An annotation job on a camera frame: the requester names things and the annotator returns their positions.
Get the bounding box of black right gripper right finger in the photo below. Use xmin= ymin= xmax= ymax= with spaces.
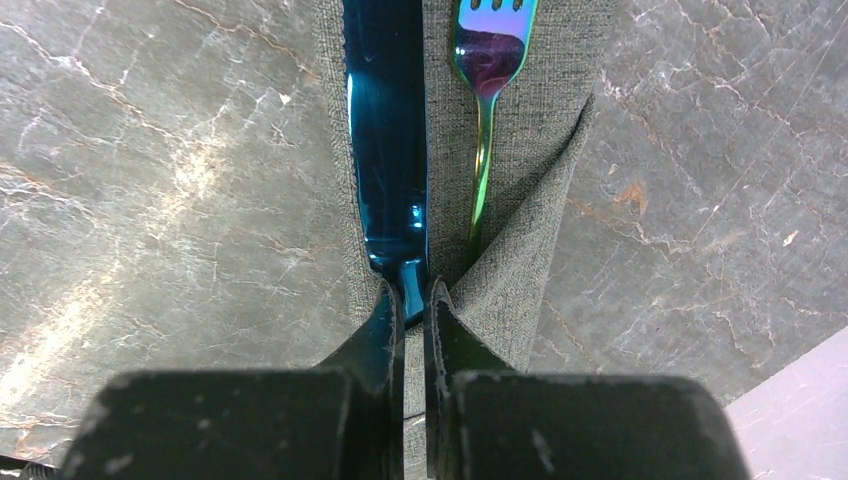
xmin=423 ymin=278 xmax=512 ymax=479

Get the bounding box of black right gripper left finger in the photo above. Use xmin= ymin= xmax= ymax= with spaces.
xmin=319 ymin=280 xmax=405 ymax=479

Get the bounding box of grey cloth napkin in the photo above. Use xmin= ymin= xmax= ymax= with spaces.
xmin=311 ymin=0 xmax=614 ymax=480

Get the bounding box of iridescent rainbow metal fork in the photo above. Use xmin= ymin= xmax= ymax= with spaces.
xmin=451 ymin=0 xmax=539 ymax=263

